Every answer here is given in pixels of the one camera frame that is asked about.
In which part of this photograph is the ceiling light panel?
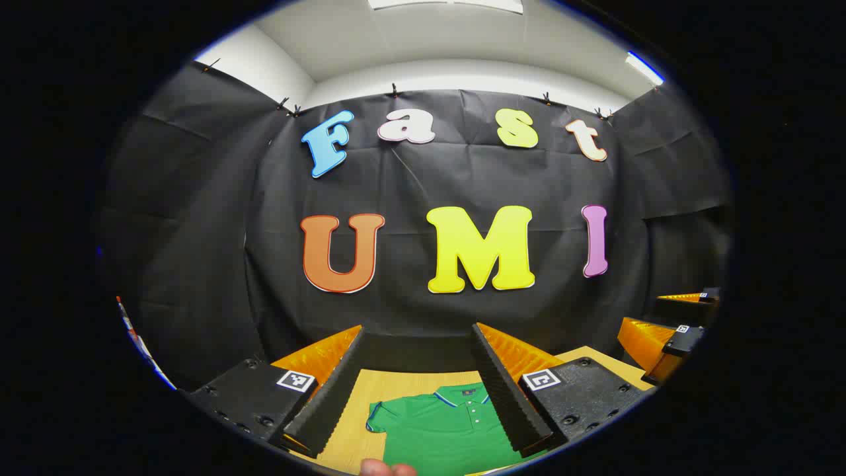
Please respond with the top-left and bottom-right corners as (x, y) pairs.
(625, 52), (664, 87)
(368, 0), (524, 15)

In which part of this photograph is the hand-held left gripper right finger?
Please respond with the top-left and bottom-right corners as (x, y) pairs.
(471, 323), (656, 458)

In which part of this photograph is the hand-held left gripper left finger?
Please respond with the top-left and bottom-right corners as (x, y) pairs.
(178, 324), (366, 460)

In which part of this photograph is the black backdrop cloth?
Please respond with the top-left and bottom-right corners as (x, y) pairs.
(99, 63), (734, 391)

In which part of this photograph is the row of black cloth clips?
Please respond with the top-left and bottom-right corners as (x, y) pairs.
(202, 58), (614, 123)

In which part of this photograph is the green T-shirt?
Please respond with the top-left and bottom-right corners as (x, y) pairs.
(365, 382), (549, 476)

